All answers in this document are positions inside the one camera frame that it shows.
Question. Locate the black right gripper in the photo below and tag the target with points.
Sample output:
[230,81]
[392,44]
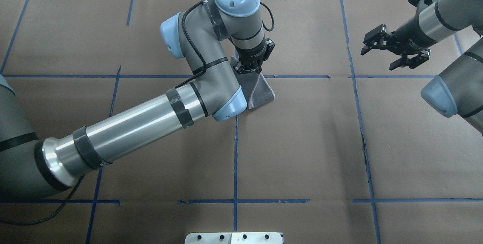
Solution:
[406,35]

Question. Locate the pink and grey towel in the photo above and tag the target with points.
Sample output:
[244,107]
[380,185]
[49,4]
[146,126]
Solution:
[260,93]

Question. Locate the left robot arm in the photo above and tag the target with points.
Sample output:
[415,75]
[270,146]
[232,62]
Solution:
[225,46]

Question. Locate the white camera stand base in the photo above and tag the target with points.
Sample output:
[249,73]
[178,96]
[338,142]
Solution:
[234,238]

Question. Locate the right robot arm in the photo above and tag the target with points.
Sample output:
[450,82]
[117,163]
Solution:
[457,89]

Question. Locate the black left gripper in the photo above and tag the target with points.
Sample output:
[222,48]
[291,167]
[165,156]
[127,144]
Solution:
[250,55]

